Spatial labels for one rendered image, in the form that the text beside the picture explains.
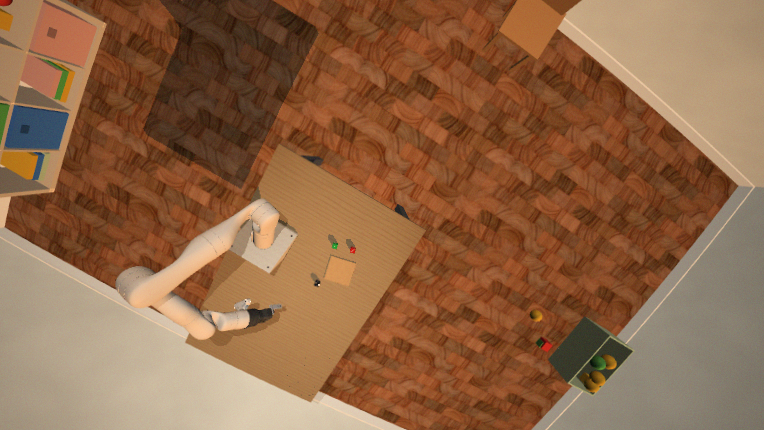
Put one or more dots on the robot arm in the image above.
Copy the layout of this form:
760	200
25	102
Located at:
142	287

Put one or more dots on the orange flat mat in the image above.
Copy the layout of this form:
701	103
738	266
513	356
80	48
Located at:
340	271

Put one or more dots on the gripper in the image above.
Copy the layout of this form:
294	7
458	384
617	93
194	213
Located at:
251	317

